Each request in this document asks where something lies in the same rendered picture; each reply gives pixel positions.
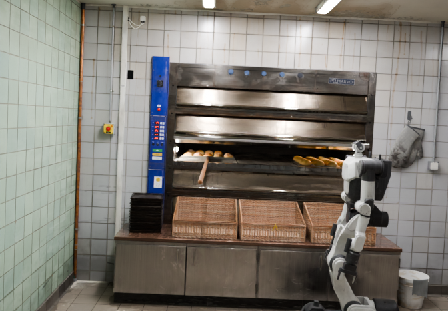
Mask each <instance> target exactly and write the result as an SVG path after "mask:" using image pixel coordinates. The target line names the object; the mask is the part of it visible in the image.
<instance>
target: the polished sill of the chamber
mask: <svg viewBox="0 0 448 311"><path fill-rule="evenodd" d="M204 163H205V162H192V161H177V160H174V161H173V165H175V166H203V165H204ZM207 167H219V168H248V169H263V170H292V171H307V172H336V173H342V168H324V167H309V166H280V165H265V164H236V163H221V162H208V164H207Z"/></svg>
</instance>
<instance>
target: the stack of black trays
mask: <svg viewBox="0 0 448 311"><path fill-rule="evenodd" d="M130 199H131V200H130V204H131V205H130V207H131V208H130V211H129V212H130V213H129V214H130V216H129V217H130V218H129V223H130V225H129V230H128V231H129V232H130V233H158V234H159V233H160V232H161V228H162V224H163V219H162V218H163V205H164V204H163V194H157V193H134V192H133V194H132V195H131V198H130Z"/></svg>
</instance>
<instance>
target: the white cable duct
mask: <svg viewBox="0 0 448 311"><path fill-rule="evenodd" d="M128 13H129V6H128V5H124V6H123V25H122V44H121V81H120V101H119V138H118V157H117V194H116V213H115V235H116V234H117V233H118V232H119V231H120V230H121V197H122V178H123V142H124V124H125V87H126V68H127V32H128Z"/></svg>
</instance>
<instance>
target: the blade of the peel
mask: <svg viewBox="0 0 448 311"><path fill-rule="evenodd" d="M181 158H199V159H206V156H187V155H181ZM209 159H213V160H235V157H233V158H229V157H215V156H210V158H209Z"/></svg>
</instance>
